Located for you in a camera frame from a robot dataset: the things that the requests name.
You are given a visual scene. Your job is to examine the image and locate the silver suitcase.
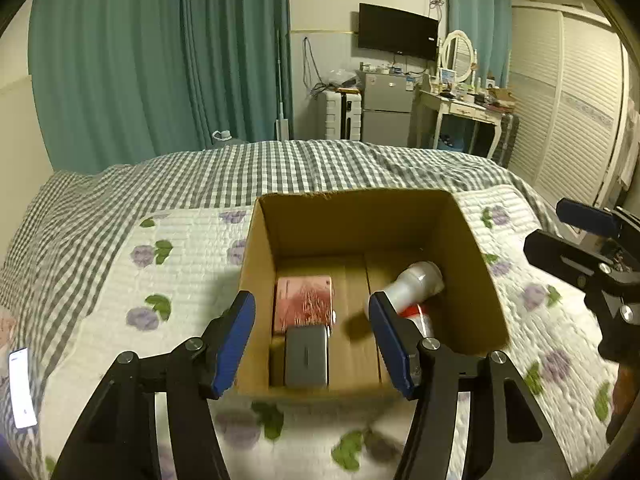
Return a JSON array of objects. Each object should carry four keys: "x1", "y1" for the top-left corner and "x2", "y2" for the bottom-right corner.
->
[{"x1": 492, "y1": 112, "x2": 521, "y2": 169}]

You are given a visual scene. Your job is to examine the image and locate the white oval vanity mirror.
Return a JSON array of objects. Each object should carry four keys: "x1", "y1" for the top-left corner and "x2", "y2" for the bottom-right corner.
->
[{"x1": 440, "y1": 30, "x2": 476, "y2": 85}]

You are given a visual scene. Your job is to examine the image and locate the floral quilted bed cover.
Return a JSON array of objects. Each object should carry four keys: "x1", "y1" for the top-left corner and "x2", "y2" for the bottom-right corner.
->
[{"x1": 65, "y1": 185, "x2": 627, "y2": 480}]

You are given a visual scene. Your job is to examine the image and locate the brown cardboard box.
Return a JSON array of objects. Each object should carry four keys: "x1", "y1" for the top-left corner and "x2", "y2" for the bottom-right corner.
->
[{"x1": 235, "y1": 187, "x2": 511, "y2": 403}]

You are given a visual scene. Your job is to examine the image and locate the narrow teal curtain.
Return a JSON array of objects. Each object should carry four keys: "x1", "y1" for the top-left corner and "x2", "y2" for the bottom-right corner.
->
[{"x1": 445, "y1": 0, "x2": 513, "y2": 88}]

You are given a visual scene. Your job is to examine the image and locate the wide teal curtain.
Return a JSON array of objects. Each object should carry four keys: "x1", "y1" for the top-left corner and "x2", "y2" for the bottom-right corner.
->
[{"x1": 27, "y1": 0, "x2": 293, "y2": 173}]

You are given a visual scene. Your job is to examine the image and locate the black wall television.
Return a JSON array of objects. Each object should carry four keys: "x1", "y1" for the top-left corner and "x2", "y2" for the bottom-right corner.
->
[{"x1": 358, "y1": 3, "x2": 440, "y2": 60}]

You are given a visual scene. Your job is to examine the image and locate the silver fridge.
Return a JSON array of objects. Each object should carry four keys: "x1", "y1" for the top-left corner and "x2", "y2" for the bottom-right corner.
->
[{"x1": 361, "y1": 71, "x2": 416, "y2": 146}]

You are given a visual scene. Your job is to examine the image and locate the white bottle with red label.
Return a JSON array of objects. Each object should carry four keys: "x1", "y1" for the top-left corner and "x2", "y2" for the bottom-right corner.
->
[{"x1": 382, "y1": 261, "x2": 446, "y2": 342}]

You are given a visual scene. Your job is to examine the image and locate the pink rectangular box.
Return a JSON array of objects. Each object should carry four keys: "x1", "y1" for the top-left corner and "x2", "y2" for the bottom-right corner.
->
[{"x1": 272, "y1": 275, "x2": 337, "y2": 337}]

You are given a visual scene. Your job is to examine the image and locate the grey rectangular box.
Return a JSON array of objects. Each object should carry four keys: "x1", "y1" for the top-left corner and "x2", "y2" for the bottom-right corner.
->
[{"x1": 284, "y1": 325, "x2": 331, "y2": 389}]

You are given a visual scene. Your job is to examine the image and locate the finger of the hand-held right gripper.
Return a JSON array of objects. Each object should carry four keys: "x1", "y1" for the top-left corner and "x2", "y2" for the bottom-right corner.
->
[
  {"x1": 556, "y1": 198, "x2": 620, "y2": 235},
  {"x1": 524, "y1": 229, "x2": 618, "y2": 293}
]

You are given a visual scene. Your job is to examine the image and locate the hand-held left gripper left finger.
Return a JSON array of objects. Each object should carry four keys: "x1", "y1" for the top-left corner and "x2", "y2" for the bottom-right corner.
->
[{"x1": 52, "y1": 290, "x2": 257, "y2": 480}]

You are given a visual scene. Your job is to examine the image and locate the white louvred wardrobe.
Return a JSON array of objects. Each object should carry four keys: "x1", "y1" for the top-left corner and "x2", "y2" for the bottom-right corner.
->
[{"x1": 505, "y1": 2, "x2": 632, "y2": 211}]

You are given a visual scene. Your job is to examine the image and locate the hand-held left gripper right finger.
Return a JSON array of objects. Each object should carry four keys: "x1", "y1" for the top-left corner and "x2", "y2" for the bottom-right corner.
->
[{"x1": 367, "y1": 290, "x2": 571, "y2": 480}]

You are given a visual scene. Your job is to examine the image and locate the hanging wall cables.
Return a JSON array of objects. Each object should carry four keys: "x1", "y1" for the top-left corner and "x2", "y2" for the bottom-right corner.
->
[{"x1": 302, "y1": 35, "x2": 328, "y2": 97}]

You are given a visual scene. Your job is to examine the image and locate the white dressing table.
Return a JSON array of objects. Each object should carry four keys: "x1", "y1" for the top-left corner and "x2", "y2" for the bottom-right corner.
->
[{"x1": 411, "y1": 86, "x2": 504, "y2": 161}]

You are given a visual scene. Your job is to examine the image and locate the white ribbed suitcase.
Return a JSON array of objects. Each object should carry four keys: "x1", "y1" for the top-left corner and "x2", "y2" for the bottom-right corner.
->
[{"x1": 321, "y1": 91, "x2": 362, "y2": 141}]

